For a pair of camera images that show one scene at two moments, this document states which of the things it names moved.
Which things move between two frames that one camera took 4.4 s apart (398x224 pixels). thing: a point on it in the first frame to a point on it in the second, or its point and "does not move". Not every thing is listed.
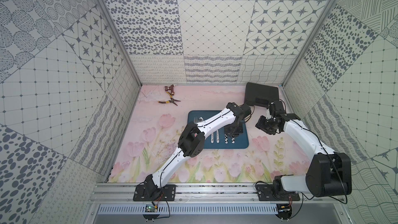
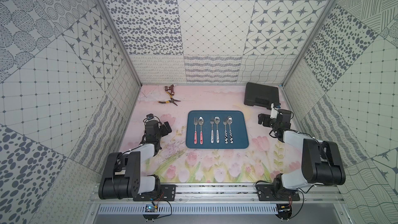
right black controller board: (284, 211) does not move
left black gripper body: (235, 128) to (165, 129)
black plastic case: (260, 95) does not move
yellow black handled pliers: (172, 100) does not move
